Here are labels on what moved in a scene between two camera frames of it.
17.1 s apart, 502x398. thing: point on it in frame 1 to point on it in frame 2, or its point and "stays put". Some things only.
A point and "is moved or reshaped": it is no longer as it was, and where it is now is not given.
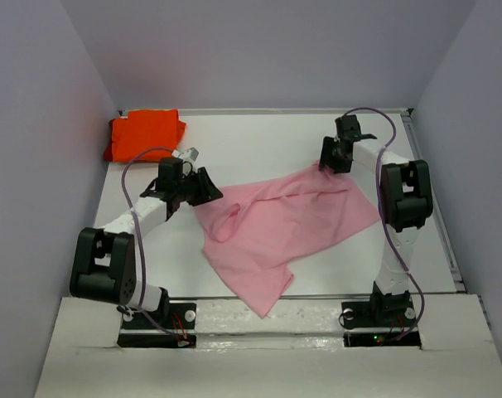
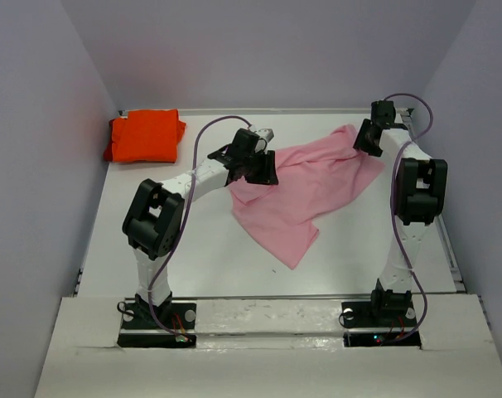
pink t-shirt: x=257 y=229 is moved or reshaped
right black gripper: x=329 y=143 to x=362 y=142
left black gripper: x=207 y=191 to x=267 y=175
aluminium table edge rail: x=306 y=109 stays put
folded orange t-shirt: x=127 y=138 stays put
